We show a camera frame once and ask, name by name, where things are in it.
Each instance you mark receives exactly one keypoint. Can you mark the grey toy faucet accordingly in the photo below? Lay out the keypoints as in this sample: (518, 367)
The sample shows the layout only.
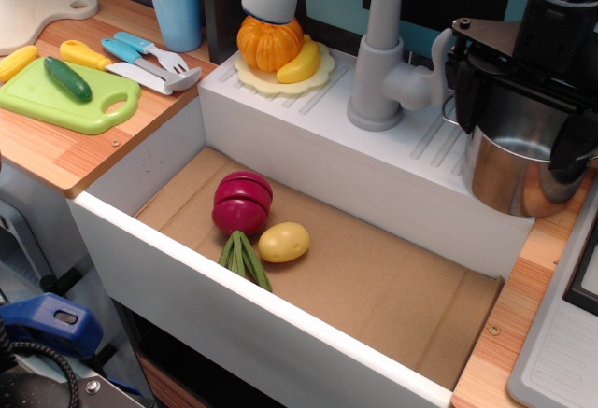
(384, 84)

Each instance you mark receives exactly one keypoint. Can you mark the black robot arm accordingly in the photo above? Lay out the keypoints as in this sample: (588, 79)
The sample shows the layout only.
(541, 17)

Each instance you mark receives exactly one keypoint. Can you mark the blue clamp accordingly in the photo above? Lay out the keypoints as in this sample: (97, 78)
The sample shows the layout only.
(65, 326)

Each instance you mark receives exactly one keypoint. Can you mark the yellow toy corn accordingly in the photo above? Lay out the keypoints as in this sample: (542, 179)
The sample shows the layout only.
(16, 61)

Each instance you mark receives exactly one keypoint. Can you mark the yellow handled toy knife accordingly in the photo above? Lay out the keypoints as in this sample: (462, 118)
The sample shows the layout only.
(77, 52)

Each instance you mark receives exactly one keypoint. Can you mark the yellow toy potato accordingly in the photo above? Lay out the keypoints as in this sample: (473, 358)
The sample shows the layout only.
(284, 242)

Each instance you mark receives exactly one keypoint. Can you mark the green toy cutting board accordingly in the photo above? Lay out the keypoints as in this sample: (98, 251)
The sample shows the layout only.
(33, 93)

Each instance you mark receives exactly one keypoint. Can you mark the shiny steel pot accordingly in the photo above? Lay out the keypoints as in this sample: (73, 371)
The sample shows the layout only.
(506, 158)

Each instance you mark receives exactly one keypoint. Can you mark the orange toy pumpkin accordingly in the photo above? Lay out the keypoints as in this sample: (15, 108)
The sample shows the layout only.
(268, 46)

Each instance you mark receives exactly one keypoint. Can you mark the blue plastic cup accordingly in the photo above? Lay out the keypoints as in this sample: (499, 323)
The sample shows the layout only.
(180, 23)

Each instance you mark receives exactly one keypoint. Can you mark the pale yellow toy plate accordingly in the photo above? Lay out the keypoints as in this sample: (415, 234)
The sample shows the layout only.
(266, 82)

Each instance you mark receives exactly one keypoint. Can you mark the green toy cucumber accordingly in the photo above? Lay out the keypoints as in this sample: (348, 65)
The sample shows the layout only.
(68, 79)

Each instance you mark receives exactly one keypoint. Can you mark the yellow toy banana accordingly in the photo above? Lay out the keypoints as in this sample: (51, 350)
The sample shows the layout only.
(303, 66)

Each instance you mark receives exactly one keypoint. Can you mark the white toy sink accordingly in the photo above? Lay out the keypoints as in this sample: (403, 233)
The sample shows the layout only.
(405, 181)

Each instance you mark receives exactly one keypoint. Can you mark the brown cardboard sheet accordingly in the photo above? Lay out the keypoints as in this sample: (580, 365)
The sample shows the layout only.
(410, 304)

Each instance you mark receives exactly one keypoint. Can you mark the grey toy stove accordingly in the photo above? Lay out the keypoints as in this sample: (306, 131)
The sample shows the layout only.
(557, 365)

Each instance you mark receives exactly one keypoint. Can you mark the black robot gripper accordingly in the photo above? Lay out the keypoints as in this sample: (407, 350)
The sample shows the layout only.
(561, 73)

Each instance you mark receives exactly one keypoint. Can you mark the blue handled toy spatula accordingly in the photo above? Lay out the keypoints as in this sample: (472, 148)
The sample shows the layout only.
(172, 81)

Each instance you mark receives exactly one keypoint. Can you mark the red toy beet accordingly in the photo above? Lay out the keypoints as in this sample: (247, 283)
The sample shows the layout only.
(241, 207)

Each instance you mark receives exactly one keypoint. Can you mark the grey metal bracket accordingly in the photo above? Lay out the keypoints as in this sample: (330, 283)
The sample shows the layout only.
(37, 382)

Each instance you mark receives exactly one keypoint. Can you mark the blue handled toy fork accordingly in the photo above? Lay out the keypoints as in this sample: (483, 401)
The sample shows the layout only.
(170, 61)

